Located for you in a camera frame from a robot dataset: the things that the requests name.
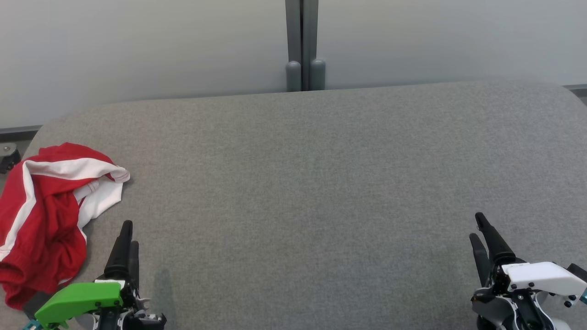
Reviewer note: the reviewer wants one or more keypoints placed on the red shorts with white stripe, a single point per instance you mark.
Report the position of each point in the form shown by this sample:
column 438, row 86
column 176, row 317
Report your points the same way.
column 59, row 153

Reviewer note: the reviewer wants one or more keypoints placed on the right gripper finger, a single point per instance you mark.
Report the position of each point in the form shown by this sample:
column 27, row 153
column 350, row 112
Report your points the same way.
column 481, row 263
column 497, row 247

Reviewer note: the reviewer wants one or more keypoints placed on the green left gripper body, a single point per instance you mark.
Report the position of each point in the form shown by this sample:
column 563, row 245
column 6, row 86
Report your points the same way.
column 78, row 300

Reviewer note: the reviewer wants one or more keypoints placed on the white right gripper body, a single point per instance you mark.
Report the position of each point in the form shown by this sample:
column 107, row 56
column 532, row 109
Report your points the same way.
column 541, row 277

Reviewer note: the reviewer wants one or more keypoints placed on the black caster wheel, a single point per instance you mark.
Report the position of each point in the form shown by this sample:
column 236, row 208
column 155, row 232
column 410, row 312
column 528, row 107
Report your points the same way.
column 8, row 158

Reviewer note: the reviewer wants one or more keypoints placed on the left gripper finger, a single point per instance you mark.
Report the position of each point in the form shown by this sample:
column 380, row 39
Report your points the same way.
column 134, row 266
column 120, row 256

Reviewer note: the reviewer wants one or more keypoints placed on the grey fabric sofa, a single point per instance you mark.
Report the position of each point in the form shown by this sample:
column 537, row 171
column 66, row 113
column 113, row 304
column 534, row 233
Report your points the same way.
column 298, row 206

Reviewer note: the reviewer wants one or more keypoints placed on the grey partition post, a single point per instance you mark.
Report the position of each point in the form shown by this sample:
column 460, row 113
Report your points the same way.
column 293, row 46
column 312, row 46

